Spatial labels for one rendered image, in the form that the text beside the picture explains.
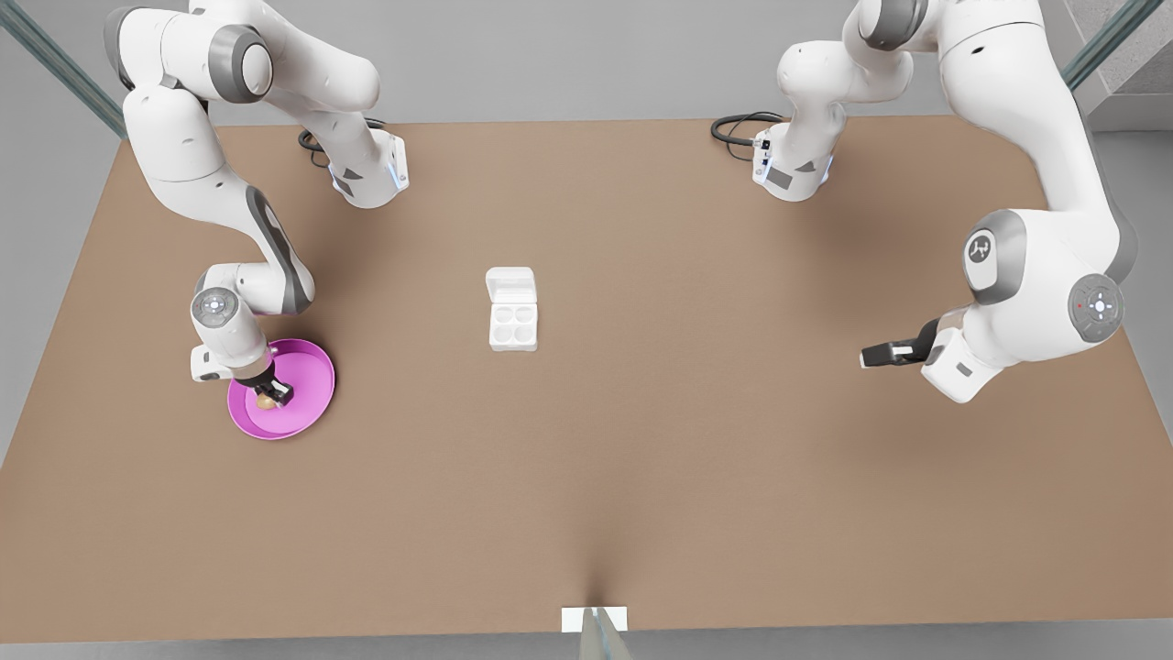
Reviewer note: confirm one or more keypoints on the magenta round plate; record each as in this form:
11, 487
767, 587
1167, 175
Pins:
307, 385

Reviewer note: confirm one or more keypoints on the white egg box base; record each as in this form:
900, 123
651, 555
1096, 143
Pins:
513, 327

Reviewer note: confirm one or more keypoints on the silver frame post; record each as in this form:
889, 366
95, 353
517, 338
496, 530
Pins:
1109, 41
600, 640
55, 60

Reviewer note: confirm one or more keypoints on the white post foot plate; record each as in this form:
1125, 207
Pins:
573, 620

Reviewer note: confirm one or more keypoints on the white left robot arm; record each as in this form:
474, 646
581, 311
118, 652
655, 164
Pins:
1017, 137

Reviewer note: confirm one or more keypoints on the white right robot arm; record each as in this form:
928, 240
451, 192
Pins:
174, 147

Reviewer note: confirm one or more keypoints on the brown egg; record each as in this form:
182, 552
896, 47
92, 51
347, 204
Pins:
266, 402

